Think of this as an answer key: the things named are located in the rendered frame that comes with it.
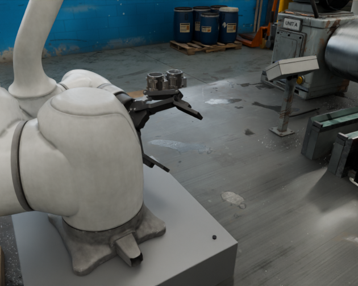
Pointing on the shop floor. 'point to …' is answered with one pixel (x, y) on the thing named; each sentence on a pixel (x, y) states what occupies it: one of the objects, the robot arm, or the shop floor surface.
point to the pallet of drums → (205, 29)
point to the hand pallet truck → (262, 36)
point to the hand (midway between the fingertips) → (179, 140)
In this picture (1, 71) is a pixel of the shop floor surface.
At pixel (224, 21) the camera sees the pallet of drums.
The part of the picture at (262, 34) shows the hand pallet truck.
